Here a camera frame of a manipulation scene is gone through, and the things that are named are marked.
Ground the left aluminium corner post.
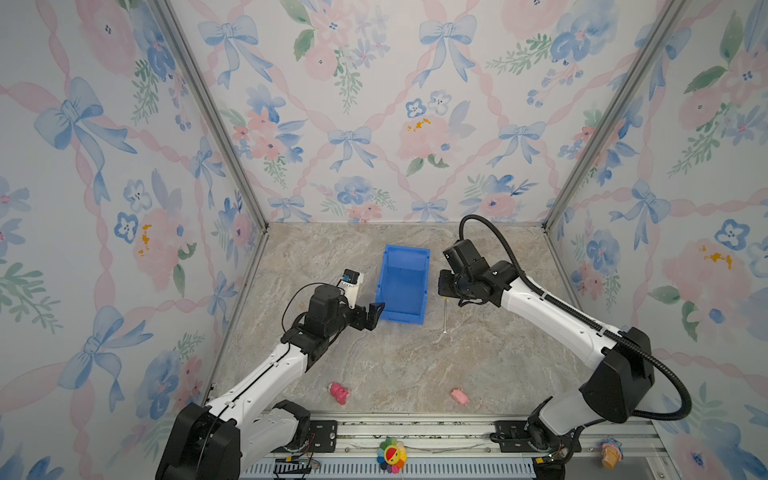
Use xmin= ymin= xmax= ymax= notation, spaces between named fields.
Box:
xmin=148 ymin=0 xmax=269 ymax=232

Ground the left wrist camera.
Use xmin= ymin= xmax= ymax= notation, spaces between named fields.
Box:
xmin=338 ymin=269 xmax=364 ymax=309

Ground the black cable conduit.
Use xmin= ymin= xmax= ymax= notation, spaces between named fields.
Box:
xmin=458 ymin=214 xmax=693 ymax=422

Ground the magenta pink toy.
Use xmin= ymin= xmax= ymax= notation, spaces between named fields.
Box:
xmin=329 ymin=382 xmax=350 ymax=405

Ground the light pink toy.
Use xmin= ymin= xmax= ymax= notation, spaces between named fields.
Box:
xmin=450 ymin=388 xmax=470 ymax=406

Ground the rainbow flower toy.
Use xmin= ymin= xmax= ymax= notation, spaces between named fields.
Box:
xmin=377 ymin=437 xmax=408 ymax=474

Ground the aluminium front rail frame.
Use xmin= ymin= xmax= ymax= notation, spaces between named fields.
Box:
xmin=237 ymin=414 xmax=682 ymax=479

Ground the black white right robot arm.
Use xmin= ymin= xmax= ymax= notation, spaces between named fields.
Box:
xmin=438 ymin=240 xmax=654 ymax=452

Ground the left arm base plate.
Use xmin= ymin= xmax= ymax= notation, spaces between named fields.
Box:
xmin=274 ymin=420 xmax=339 ymax=455

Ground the blue plastic bin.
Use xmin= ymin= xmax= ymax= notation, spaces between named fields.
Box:
xmin=376 ymin=244 xmax=431 ymax=325

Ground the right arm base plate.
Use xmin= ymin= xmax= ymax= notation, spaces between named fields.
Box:
xmin=489 ymin=420 xmax=582 ymax=455

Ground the aluminium corner post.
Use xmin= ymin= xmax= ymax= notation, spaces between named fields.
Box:
xmin=542 ymin=0 xmax=689 ymax=234
xmin=148 ymin=0 xmax=269 ymax=232

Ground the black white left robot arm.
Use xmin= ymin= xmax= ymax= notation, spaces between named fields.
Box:
xmin=155 ymin=281 xmax=385 ymax=479

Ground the right aluminium corner post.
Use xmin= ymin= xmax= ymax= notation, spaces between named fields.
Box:
xmin=542 ymin=0 xmax=689 ymax=234

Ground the yellow handled screwdriver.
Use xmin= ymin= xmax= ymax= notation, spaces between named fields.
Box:
xmin=442 ymin=297 xmax=448 ymax=334

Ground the small wooden figure toy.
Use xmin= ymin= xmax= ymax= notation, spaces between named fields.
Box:
xmin=600 ymin=438 xmax=624 ymax=470

